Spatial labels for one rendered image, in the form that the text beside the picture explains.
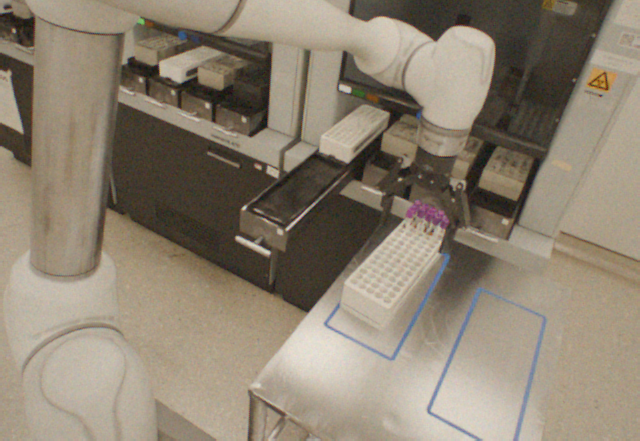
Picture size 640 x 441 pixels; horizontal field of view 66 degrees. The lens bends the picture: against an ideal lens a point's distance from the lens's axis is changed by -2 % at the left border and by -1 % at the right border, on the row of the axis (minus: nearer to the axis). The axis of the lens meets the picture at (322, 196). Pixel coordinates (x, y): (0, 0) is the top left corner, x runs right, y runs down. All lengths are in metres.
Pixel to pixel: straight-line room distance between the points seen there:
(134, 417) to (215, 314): 1.32
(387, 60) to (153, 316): 1.48
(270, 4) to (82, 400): 0.52
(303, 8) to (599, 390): 1.96
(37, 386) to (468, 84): 0.74
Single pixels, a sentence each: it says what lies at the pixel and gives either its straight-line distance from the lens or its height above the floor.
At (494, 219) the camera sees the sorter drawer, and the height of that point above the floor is 0.79.
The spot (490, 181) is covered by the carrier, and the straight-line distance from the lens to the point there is 1.45.
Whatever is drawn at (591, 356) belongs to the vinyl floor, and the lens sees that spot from 2.38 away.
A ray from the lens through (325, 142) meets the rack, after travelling 1.44.
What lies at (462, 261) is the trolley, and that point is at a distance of 1.18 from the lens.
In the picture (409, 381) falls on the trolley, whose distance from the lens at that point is 0.93.
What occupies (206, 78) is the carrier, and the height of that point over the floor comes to 0.85.
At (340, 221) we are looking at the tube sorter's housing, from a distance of 1.62.
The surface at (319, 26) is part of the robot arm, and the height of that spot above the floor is 1.38.
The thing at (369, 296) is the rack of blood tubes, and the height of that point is 0.88.
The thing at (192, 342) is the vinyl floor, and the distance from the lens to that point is 1.97.
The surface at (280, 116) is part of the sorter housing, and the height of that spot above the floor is 0.80.
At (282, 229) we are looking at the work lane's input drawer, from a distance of 1.18.
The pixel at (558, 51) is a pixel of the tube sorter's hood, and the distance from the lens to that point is 1.31.
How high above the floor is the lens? 1.56
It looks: 35 degrees down
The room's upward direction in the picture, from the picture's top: 8 degrees clockwise
